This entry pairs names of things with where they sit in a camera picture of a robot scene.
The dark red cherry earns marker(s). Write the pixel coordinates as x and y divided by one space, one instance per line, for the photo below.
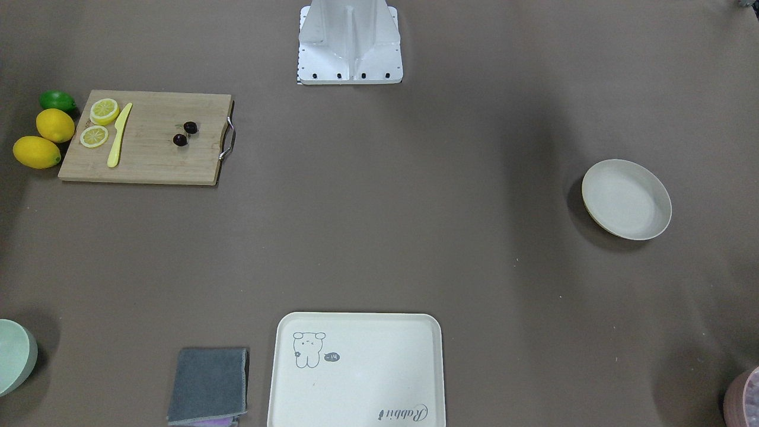
180 139
190 128

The white rabbit tray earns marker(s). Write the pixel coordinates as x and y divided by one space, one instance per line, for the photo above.
358 369

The grey folded cloth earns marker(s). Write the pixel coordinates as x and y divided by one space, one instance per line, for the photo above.
210 387

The cream round plate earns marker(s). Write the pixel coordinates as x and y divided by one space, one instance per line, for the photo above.
626 199

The yellow plastic knife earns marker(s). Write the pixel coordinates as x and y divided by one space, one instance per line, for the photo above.
119 125

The bamboo cutting board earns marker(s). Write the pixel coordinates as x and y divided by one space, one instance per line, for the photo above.
148 155

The upper lemon slice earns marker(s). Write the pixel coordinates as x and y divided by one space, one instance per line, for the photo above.
104 111

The lemon slice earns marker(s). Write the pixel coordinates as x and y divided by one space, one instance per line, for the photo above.
104 111
94 136

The lower lemon slice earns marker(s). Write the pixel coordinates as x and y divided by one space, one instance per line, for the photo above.
94 136

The yellow lemon near lime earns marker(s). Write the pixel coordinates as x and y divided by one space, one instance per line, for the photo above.
55 125

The green lime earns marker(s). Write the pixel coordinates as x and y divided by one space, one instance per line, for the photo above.
57 99

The yellow lemon outer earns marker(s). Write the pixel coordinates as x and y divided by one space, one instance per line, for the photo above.
36 152

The mint green bowl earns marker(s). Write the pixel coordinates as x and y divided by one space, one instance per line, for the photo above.
19 352

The pink bowl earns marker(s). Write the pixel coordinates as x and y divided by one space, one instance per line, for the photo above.
740 403

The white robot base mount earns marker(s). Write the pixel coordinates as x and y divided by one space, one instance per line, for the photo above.
349 43

